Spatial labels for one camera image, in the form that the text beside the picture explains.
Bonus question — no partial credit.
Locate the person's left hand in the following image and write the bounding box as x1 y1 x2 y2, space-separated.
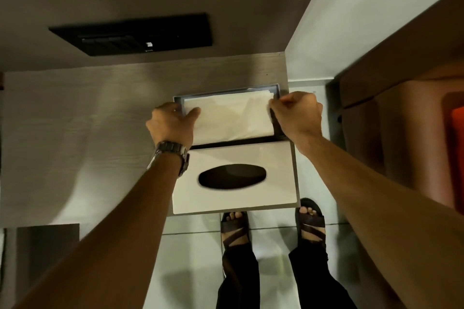
146 102 201 150

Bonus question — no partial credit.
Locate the white tissue stack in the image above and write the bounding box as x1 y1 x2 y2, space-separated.
183 90 275 146

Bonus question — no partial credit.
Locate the white lid with oval opening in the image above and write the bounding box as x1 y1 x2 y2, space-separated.
171 141 301 215

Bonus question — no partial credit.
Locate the person's right forearm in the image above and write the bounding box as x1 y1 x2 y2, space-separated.
294 134 464 309

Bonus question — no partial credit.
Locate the person's trouser leg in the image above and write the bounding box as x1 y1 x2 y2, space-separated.
216 243 261 309
289 241 359 309

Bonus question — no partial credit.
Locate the orange panel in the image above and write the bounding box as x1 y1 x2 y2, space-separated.
442 92 464 213

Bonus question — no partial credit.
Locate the person's black sandal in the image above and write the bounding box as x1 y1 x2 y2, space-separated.
295 197 327 248
220 211 252 252

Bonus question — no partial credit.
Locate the person's left trouser leg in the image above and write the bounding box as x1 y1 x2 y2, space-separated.
216 243 261 309

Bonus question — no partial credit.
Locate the person's right trouser leg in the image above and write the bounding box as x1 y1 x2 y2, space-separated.
289 241 359 309

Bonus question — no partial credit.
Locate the brown wooden cabinet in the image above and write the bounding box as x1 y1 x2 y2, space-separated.
333 0 464 211

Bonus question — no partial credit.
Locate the metal wristwatch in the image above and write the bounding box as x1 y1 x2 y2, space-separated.
147 141 190 177

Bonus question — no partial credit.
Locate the recessed metal tissue box frame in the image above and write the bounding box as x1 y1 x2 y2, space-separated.
173 83 291 150

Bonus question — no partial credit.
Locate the person's left black sandal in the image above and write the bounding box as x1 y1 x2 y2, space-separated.
220 211 252 252

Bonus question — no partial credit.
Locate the black vent panel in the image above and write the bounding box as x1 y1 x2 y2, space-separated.
49 13 214 57

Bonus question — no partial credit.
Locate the person's right hand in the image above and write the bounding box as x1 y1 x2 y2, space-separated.
268 91 323 145

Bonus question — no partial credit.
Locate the person's left forearm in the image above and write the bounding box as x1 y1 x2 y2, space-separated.
13 152 189 309

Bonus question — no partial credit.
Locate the person's right black sandal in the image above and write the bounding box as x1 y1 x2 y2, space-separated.
295 197 327 248

